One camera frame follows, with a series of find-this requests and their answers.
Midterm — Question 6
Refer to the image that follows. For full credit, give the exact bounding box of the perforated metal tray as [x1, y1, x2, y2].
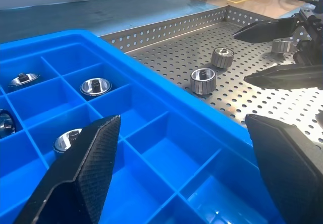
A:
[99, 5, 323, 144]

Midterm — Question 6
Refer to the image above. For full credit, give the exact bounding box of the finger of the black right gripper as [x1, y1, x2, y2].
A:
[233, 16, 300, 45]
[243, 63, 323, 90]

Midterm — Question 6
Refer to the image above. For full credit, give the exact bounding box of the blue compartment tray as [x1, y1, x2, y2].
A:
[0, 29, 286, 224]

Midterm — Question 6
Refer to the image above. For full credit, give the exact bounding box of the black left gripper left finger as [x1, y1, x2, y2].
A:
[14, 115, 122, 224]

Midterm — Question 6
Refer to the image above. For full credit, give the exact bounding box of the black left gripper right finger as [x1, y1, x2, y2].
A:
[245, 113, 323, 224]

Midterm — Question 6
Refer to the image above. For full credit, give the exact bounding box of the metal nut held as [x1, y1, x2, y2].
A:
[271, 38, 293, 54]

